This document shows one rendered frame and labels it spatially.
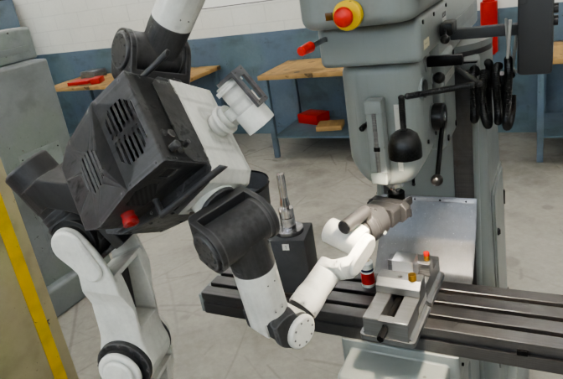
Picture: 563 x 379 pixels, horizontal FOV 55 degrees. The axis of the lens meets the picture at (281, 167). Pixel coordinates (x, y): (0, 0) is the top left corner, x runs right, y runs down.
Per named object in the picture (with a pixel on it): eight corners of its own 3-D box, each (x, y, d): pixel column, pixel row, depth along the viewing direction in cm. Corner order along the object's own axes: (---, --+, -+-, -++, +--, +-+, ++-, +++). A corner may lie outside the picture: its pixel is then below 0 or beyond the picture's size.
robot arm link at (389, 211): (410, 194, 140) (387, 214, 132) (413, 228, 143) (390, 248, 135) (369, 188, 148) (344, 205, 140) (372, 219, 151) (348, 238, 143)
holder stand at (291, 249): (312, 293, 168) (303, 236, 161) (245, 292, 174) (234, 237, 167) (319, 272, 179) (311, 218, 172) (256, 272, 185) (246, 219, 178)
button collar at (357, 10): (362, 29, 109) (358, -2, 107) (333, 32, 112) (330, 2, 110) (364, 28, 111) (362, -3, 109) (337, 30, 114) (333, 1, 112)
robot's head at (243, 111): (238, 146, 110) (270, 120, 106) (204, 107, 108) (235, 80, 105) (247, 135, 116) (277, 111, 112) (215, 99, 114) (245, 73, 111)
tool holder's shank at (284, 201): (290, 205, 167) (285, 171, 163) (291, 209, 164) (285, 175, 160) (280, 206, 167) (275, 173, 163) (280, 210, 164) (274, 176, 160)
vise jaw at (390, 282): (420, 298, 146) (419, 286, 144) (375, 292, 152) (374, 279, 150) (426, 286, 150) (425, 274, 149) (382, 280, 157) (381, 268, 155)
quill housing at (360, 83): (426, 190, 133) (418, 60, 122) (347, 187, 142) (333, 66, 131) (441, 162, 148) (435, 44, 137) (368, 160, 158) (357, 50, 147)
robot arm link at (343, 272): (378, 245, 132) (348, 290, 127) (348, 231, 137) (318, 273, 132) (374, 231, 128) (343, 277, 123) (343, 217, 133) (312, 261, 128)
